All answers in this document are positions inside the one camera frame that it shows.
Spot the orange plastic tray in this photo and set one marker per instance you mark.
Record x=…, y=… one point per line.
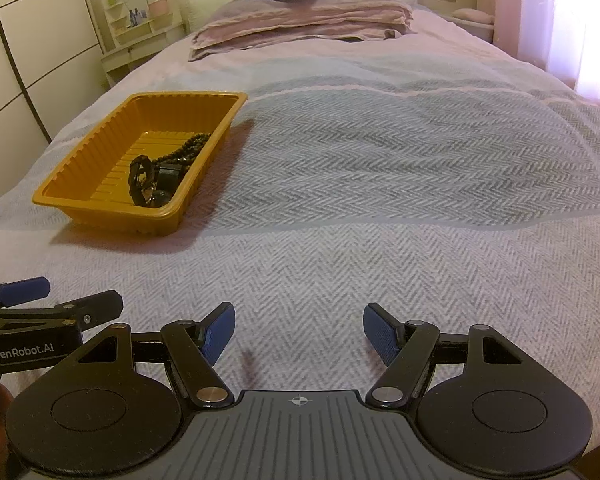
x=80, y=180

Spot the pink sheer curtain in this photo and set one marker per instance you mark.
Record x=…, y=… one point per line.
x=570, y=20

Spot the pink cup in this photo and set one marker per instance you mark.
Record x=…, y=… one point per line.
x=159, y=8

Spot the folded pink blanket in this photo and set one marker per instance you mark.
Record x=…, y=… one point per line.
x=305, y=7
x=280, y=35

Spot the white wardrobe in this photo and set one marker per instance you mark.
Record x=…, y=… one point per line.
x=30, y=35

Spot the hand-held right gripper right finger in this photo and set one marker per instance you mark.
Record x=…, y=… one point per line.
x=382, y=332

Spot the pink cushion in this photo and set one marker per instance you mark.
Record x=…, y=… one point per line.
x=472, y=15

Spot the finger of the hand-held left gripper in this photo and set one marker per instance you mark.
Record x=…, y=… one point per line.
x=25, y=291
x=100, y=307

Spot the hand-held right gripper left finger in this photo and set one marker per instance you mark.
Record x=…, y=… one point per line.
x=220, y=332

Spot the cream desktop organizer shelf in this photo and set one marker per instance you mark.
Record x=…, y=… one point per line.
x=112, y=22

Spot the cream vanity table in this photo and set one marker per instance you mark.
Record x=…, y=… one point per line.
x=130, y=55

